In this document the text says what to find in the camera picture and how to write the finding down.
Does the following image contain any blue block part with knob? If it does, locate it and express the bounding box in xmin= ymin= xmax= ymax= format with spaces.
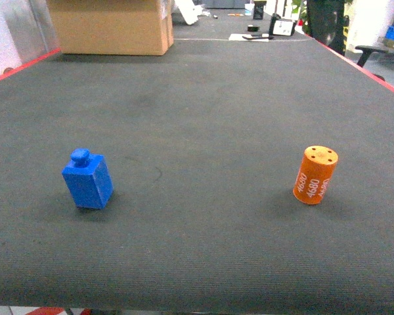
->
xmin=62 ymin=148 xmax=114 ymax=209

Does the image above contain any large cardboard box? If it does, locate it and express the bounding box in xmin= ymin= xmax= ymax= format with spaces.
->
xmin=47 ymin=0 xmax=173 ymax=56

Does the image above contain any orange cylindrical cap 4680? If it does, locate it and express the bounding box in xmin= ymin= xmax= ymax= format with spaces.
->
xmin=293 ymin=145 xmax=339 ymax=205

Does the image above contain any white paper sheet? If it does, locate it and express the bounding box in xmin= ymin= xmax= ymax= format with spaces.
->
xmin=229 ymin=33 xmax=273 ymax=42

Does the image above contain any dark grey conveyor belt mat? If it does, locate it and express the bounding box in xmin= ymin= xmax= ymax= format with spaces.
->
xmin=0 ymin=14 xmax=394 ymax=314

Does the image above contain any black office chair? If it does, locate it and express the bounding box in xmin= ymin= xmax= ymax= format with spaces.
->
xmin=306 ymin=1 xmax=394 ymax=67

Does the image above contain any black white device on table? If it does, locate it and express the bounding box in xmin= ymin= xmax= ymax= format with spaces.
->
xmin=269 ymin=14 xmax=296 ymax=37

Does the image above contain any red conveyor side rail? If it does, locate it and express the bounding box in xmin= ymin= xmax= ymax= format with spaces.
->
xmin=298 ymin=35 xmax=394 ymax=108

